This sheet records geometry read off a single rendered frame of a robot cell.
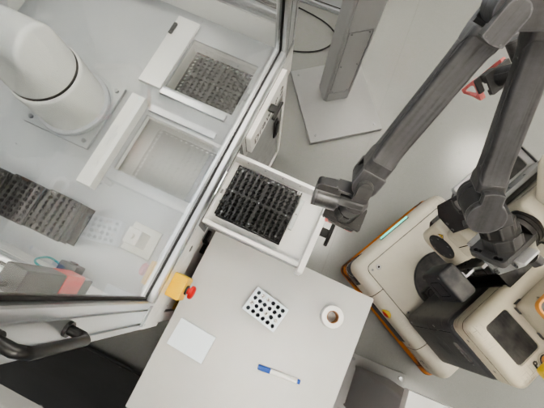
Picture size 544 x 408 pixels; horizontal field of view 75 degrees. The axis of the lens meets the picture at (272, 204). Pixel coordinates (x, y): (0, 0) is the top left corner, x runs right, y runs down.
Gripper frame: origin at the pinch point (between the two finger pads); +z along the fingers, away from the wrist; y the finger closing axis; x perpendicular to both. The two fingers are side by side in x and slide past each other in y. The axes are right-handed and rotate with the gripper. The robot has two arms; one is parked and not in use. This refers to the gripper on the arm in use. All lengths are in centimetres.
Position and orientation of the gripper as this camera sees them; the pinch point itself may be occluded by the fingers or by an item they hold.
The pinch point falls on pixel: (337, 220)
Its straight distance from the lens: 102.6
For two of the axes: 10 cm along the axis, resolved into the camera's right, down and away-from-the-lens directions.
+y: -9.1, -4.1, 0.7
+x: -4.2, 8.7, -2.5
